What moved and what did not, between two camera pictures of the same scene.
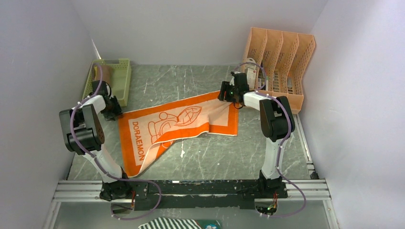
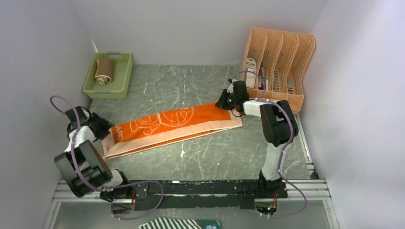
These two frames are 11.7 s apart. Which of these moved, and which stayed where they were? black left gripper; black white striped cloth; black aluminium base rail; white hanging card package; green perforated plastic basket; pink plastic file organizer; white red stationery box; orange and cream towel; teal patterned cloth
Moved: orange and cream towel; green perforated plastic basket; black left gripper
Stayed: white red stationery box; black white striped cloth; black aluminium base rail; pink plastic file organizer; teal patterned cloth; white hanging card package
